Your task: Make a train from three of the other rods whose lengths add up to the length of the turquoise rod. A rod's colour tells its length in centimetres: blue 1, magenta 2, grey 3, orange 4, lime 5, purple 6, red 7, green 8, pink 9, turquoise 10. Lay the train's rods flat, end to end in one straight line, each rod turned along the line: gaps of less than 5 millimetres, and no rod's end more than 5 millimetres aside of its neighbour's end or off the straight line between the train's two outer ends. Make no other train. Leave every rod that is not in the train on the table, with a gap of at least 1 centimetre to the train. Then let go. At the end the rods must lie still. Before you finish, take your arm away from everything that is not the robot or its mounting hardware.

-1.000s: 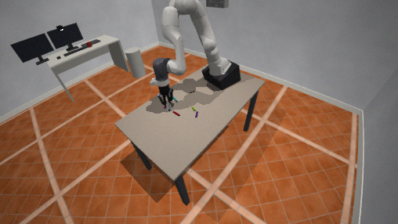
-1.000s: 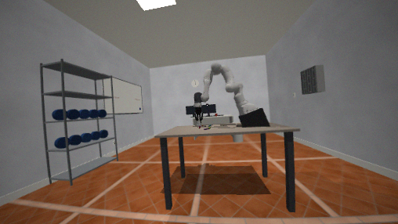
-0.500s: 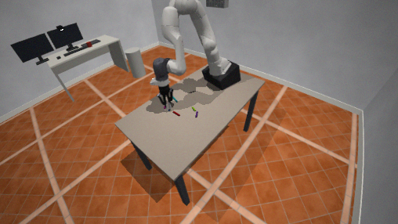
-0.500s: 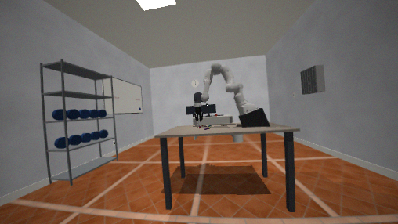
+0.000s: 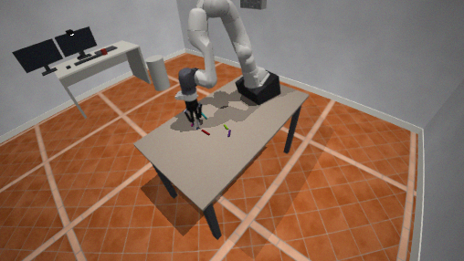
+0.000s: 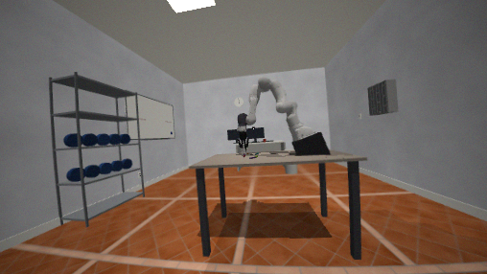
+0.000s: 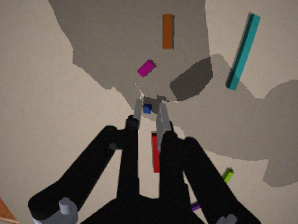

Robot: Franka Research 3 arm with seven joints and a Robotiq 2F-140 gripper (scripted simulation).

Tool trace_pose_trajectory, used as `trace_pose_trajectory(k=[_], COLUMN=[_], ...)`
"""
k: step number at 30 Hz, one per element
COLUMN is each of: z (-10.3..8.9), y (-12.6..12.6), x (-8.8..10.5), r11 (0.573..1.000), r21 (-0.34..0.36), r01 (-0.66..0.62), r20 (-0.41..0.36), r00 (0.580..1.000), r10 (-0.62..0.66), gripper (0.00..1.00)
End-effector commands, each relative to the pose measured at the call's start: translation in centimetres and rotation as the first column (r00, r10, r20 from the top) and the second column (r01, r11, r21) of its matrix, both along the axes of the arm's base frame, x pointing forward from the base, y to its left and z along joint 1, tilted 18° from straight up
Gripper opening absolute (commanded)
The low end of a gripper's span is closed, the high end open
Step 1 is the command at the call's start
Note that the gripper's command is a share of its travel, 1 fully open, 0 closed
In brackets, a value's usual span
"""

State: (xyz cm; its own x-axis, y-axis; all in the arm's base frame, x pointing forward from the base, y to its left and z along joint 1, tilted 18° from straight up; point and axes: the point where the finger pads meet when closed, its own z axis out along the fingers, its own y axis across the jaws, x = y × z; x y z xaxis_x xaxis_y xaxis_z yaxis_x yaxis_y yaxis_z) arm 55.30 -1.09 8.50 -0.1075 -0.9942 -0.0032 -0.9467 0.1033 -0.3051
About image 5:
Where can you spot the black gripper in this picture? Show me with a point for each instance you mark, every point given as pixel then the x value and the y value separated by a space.
pixel 192 107

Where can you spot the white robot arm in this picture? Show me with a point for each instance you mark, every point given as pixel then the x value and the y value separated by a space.
pixel 253 75

